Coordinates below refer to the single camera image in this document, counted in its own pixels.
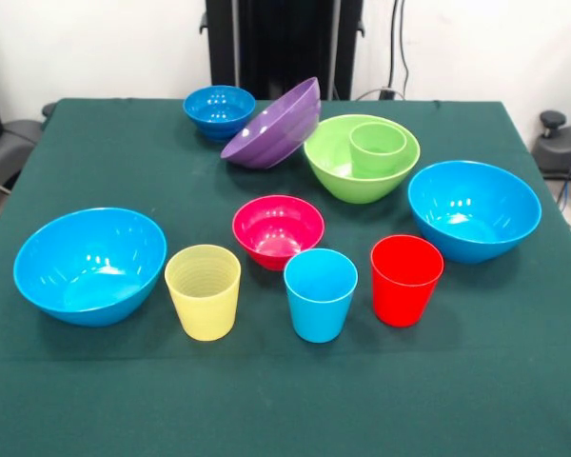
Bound green bowl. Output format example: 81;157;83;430
303;113;422;206

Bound purple bowl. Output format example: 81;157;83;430
219;76;324;171

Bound large light blue bowl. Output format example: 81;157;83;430
406;160;543;265
12;207;168;328

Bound pink bowl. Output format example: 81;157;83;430
231;194;326;272

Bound light blue cup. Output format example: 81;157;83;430
283;248;359;344

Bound yellow cup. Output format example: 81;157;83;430
164;244;243;342

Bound red cup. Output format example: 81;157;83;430
370;234;445;328

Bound small dark blue bowl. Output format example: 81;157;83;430
182;85;257;143

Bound dark green tablecloth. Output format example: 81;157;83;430
0;97;571;457

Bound black wall cable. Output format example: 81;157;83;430
351;0;410;101

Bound grey pedestal foot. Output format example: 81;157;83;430
0;118;45;191
531;109;571;175

